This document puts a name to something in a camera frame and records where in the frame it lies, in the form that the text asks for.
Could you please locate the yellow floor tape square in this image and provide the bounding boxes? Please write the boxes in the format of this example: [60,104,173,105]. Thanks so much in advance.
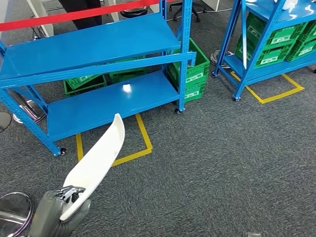
[230,71,305,105]
[75,113,153,168]

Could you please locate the green plastic crate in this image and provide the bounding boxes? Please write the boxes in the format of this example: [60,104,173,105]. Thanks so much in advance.
[286,39,316,63]
[63,74,108,97]
[235,35,295,70]
[167,38,210,88]
[245,12,308,50]
[299,19,316,44]
[183,81,207,103]
[108,56,149,84]

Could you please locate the blue metal shelf rack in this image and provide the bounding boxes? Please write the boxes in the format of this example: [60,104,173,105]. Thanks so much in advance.
[211,0,316,102]
[0,0,197,157]

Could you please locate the person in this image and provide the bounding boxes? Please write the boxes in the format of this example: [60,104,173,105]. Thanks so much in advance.
[58,0,103,31]

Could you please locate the black round ribbed stool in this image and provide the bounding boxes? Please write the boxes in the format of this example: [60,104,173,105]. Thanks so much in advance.
[120,5,149,19]

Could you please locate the white curved plastic part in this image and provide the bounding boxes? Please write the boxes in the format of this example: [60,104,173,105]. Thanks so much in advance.
[60,113,126,222]

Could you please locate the red barrier belt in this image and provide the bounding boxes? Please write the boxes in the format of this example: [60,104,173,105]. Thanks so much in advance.
[0,0,161,33]

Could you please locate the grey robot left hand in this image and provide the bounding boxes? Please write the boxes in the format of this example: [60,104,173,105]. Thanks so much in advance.
[28,185,92,237]

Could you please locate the black office chair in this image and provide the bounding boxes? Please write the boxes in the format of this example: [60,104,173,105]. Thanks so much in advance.
[169,0,201,23]

